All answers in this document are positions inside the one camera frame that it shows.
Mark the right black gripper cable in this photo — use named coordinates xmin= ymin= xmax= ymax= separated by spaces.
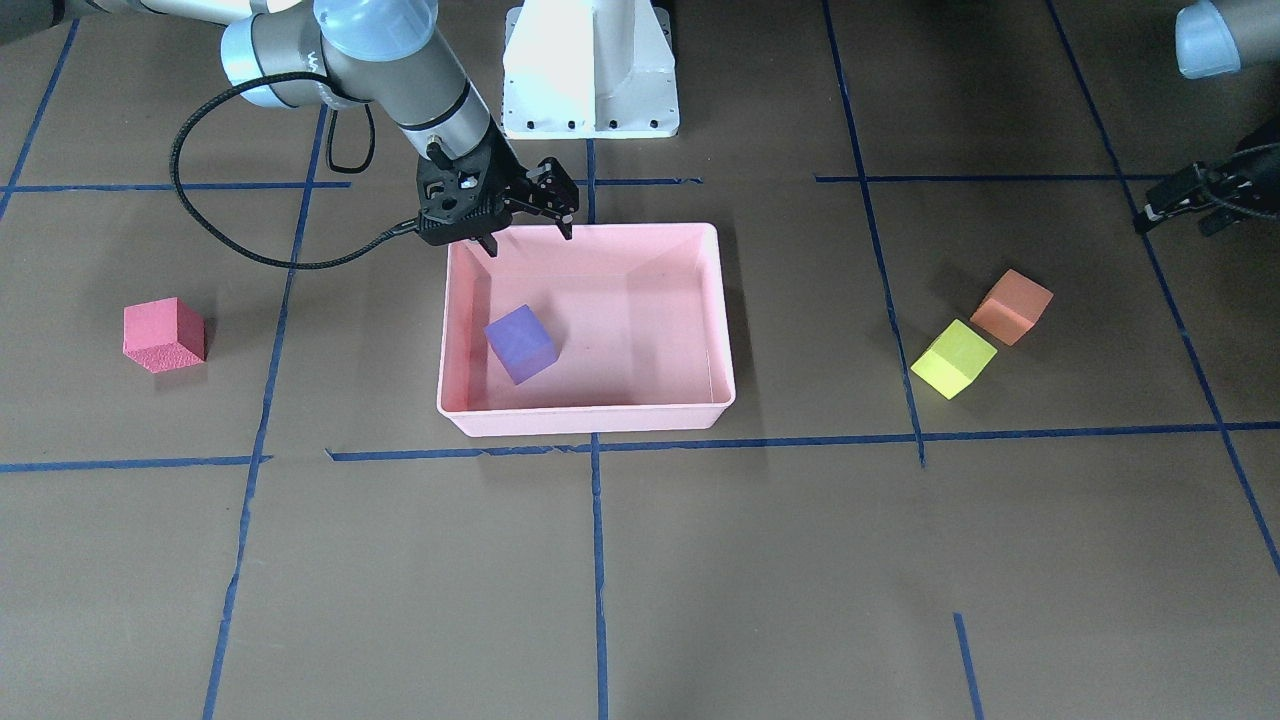
xmin=169 ymin=72 xmax=421 ymax=270

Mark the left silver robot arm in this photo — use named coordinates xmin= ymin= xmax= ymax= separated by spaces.
xmin=1132 ymin=1 xmax=1279 ymax=238

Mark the purple foam block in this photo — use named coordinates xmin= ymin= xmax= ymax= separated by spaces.
xmin=483 ymin=304 xmax=559 ymax=386

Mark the yellow foam block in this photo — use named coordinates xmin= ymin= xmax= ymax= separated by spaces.
xmin=910 ymin=319 xmax=997 ymax=400

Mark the pink plastic bin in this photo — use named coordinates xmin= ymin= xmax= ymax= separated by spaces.
xmin=436 ymin=222 xmax=737 ymax=437

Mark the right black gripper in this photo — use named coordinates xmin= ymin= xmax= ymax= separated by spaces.
xmin=416 ymin=140 xmax=580 ymax=258

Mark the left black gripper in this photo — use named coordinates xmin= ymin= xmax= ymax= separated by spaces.
xmin=1132 ymin=140 xmax=1279 ymax=238

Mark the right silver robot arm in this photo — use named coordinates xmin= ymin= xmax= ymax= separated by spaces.
xmin=3 ymin=1 xmax=580 ymax=270

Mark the red foam block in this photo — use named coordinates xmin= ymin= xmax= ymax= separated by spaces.
xmin=122 ymin=297 xmax=207 ymax=374

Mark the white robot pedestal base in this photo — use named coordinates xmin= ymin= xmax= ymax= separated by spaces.
xmin=500 ymin=1 xmax=681 ymax=140

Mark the orange foam block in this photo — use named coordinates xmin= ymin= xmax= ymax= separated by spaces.
xmin=970 ymin=269 xmax=1053 ymax=346

